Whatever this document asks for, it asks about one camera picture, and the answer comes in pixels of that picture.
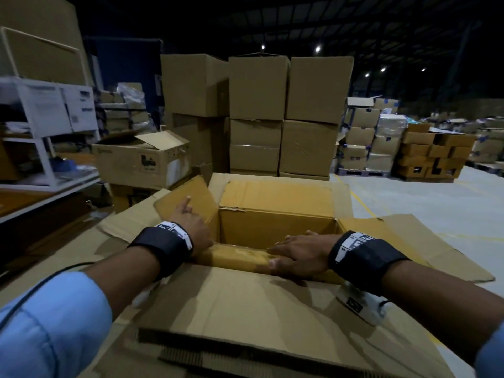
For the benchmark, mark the person's right hand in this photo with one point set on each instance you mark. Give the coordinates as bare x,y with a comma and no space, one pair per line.
307,255

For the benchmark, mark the person's left hand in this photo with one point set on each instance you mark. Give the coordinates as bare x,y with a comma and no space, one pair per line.
197,228

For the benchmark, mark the yellowish brown cardboard carton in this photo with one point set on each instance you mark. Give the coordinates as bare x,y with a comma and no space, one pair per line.
275,200

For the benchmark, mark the pale cardboard box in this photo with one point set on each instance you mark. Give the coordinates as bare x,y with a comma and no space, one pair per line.
342,192

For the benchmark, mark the large cardboard box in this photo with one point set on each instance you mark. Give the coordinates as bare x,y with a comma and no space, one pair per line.
244,311

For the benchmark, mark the carton with orange label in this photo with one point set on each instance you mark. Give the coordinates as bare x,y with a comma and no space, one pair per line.
126,165

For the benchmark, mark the person's right forearm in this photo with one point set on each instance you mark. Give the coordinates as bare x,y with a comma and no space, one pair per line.
441,307

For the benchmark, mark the person's left forearm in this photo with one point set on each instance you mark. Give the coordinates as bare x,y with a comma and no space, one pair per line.
122,279

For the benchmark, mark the stack of pale taped boxes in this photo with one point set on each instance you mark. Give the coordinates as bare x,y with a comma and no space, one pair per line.
366,141

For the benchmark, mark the stack of orange-brown boxes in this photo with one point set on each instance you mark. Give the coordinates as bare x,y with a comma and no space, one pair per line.
425,157

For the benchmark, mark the pile of assorted warehouse boxes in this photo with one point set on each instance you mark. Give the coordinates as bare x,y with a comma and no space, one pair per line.
484,141

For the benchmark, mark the blue pallet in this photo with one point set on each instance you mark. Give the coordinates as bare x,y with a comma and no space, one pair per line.
362,173

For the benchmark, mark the pile of wrapped shelf cartons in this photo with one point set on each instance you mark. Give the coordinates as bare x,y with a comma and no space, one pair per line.
122,110

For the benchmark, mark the stack of tall brown cartons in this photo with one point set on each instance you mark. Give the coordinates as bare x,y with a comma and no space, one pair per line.
256,90

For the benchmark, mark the metal storage rack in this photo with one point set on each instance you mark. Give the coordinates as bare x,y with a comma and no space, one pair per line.
47,181

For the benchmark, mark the white printed carton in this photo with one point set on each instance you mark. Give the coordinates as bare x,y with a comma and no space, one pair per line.
63,110

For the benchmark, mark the light blue left sleeve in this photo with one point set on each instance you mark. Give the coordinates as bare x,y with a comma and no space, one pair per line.
51,334

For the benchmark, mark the light blue sleeve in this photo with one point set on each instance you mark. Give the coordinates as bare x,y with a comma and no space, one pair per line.
492,354
51,334

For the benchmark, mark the light blue right sleeve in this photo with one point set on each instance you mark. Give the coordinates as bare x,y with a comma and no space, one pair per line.
492,354

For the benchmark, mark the tall brown shelf carton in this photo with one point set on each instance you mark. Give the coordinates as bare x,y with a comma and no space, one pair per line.
43,19

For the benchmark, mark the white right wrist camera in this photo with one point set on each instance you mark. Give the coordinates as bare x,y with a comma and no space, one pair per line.
360,305

